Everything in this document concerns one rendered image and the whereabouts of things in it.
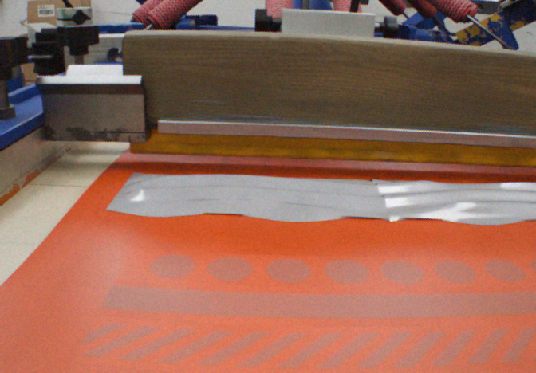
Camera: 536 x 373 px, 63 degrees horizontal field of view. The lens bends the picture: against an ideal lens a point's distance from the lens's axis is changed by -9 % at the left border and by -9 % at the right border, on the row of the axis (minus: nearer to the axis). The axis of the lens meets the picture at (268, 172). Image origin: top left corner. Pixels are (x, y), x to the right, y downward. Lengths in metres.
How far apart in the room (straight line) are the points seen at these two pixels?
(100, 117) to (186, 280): 0.18
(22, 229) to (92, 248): 0.05
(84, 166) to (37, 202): 0.07
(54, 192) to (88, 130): 0.06
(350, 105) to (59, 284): 0.24
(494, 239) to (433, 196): 0.06
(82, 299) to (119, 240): 0.06
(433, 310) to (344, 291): 0.04
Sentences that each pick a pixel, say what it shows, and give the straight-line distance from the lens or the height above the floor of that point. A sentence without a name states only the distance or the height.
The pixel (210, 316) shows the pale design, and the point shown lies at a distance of 0.21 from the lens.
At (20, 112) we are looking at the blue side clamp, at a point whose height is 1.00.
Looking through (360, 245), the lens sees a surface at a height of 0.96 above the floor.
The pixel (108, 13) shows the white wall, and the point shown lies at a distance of 4.75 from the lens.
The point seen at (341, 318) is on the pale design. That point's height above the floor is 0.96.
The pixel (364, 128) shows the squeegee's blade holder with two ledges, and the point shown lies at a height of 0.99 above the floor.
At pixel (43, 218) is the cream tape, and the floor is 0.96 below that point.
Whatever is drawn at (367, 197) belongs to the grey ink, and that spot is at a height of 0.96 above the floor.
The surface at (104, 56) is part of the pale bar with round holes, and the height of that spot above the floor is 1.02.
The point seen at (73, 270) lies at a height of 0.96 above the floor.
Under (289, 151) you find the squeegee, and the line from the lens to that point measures 0.38.
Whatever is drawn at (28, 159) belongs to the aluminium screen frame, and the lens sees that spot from 0.37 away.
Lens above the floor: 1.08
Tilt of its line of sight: 20 degrees down
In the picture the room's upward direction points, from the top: 2 degrees clockwise
